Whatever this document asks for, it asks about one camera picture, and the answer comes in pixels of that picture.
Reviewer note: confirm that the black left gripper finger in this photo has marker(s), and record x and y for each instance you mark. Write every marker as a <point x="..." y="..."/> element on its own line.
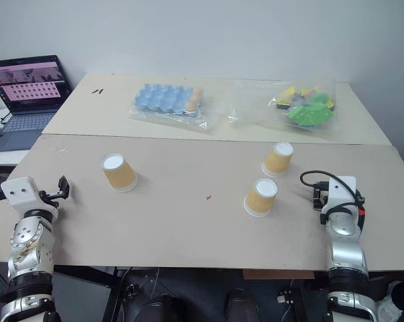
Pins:
<point x="63" y="182"/>
<point x="65" y="194"/>

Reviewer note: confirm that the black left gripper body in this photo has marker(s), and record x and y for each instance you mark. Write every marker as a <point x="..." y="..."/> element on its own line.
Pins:
<point x="49" y="196"/>

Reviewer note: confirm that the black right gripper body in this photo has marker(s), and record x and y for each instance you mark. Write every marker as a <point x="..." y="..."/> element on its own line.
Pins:
<point x="319" y="199"/>

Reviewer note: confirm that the dark rounded shape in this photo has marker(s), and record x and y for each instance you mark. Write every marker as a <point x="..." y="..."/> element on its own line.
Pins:
<point x="155" y="307"/>
<point x="240" y="305"/>

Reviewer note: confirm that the black table frame leg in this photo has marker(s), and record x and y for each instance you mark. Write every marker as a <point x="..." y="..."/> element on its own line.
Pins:
<point x="116" y="295"/>

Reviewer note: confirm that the yellow toy block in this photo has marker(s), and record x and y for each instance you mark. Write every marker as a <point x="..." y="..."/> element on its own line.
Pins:
<point x="290" y="91"/>

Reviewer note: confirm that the brown board under table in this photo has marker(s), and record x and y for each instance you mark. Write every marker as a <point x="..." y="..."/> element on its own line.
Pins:
<point x="279" y="273"/>

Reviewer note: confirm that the white rounded object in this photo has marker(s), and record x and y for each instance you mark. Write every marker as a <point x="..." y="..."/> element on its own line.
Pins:
<point x="391" y="302"/>

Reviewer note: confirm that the clear plastic bag with toys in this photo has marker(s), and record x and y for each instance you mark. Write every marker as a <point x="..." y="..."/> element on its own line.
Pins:
<point x="249" y="104"/>

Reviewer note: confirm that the green toy block pile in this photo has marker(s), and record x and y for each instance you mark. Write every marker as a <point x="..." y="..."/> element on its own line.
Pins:
<point x="307" y="113"/>

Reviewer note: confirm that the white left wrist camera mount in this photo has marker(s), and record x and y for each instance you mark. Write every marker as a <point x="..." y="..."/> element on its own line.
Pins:
<point x="21" y="196"/>

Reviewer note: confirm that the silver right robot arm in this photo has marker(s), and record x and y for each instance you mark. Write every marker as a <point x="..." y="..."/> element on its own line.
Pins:
<point x="347" y="255"/>

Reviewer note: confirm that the grey open laptop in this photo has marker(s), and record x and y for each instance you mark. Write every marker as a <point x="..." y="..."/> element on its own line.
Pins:
<point x="27" y="110"/>

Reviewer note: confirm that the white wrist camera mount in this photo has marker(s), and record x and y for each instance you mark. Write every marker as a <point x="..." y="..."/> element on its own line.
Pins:
<point x="340" y="192"/>
<point x="21" y="196"/>

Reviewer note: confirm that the brown paper cup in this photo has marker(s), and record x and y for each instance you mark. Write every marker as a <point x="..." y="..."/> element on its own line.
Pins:
<point x="278" y="160"/>
<point x="120" y="176"/>
<point x="261" y="199"/>

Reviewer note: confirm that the blue egg tray in bag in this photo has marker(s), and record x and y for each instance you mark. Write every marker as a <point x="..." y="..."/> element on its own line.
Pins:
<point x="202" y="120"/>

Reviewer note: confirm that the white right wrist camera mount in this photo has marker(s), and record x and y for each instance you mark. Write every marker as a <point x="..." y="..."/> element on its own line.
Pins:
<point x="340" y="192"/>

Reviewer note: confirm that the beige egg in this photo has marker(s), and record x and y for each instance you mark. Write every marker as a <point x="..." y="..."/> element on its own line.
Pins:
<point x="198" y="91"/>
<point x="195" y="98"/>

